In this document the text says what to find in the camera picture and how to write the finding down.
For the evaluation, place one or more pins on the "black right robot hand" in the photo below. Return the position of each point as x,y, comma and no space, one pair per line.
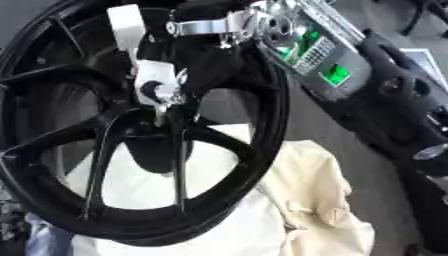
219,63

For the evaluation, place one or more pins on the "white pin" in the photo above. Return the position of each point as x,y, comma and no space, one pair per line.
155,71
126,26

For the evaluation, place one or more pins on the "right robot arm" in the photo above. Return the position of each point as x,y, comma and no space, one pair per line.
373,96

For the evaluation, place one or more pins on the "black spoked wheel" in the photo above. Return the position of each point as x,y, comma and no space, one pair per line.
146,230

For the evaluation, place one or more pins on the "cream fabric cover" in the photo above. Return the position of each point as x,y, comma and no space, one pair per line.
315,186

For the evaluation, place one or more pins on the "white flat board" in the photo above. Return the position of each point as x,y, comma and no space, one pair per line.
430,63

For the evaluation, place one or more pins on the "black office chair base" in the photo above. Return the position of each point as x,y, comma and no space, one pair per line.
429,11

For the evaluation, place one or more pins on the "blue fabric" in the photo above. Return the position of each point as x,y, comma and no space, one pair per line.
46,238

